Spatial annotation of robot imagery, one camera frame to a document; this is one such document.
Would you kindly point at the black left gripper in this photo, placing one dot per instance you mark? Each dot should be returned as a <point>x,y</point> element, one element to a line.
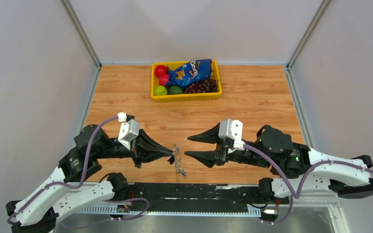
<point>143,148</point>

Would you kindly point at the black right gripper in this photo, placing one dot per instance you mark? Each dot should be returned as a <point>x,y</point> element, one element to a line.
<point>218,157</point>

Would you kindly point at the silver metal key holder plate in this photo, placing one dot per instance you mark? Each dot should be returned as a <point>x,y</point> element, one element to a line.
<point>175,160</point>

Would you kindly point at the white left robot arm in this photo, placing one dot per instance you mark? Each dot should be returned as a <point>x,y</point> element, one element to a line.
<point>48,204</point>

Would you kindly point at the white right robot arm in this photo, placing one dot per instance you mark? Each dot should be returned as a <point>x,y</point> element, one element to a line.
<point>297,168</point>

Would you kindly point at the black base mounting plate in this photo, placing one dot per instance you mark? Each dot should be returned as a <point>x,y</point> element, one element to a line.
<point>196,197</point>

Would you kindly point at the yellow plastic bin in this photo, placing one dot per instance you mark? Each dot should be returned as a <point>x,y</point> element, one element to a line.
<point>181,97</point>

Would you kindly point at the light green apple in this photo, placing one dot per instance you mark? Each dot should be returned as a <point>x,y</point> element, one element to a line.
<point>160,90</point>

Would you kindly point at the purple grape bunch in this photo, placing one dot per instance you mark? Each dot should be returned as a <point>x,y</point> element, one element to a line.
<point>206,86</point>

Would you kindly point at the dark green lime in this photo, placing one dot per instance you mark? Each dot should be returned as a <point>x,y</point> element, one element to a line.
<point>175,90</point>

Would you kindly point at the pink red apple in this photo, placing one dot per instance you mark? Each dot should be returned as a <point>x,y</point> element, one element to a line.
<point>163,80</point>

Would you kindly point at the blue Doritos chip bag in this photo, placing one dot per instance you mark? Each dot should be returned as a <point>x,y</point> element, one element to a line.
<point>190,72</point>

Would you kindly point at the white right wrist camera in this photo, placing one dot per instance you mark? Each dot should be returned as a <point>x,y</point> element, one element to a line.
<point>230,132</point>

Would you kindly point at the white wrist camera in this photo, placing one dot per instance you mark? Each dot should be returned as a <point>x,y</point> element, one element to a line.
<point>230,132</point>
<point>129,129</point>

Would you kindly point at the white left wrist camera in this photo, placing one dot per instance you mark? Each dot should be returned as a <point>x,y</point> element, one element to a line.
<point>129,129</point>

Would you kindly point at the slotted aluminium cable duct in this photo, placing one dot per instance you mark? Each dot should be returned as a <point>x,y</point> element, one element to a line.
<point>114,209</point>

